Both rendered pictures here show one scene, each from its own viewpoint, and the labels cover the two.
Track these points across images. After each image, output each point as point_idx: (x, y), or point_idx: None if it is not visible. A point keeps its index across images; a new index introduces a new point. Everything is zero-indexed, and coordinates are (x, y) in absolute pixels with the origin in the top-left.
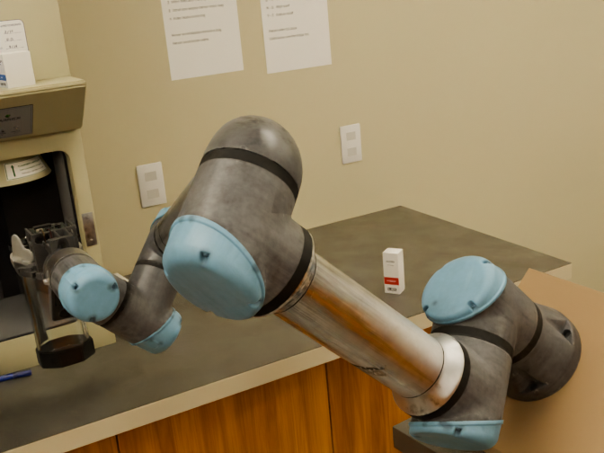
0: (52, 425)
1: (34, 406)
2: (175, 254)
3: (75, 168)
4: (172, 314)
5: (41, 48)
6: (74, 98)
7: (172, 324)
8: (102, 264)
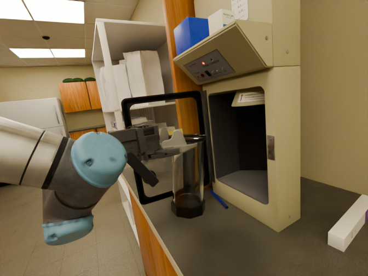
0: (170, 233)
1: (192, 220)
2: None
3: (267, 100)
4: (49, 223)
5: (256, 5)
6: (237, 39)
7: (45, 230)
8: (275, 176)
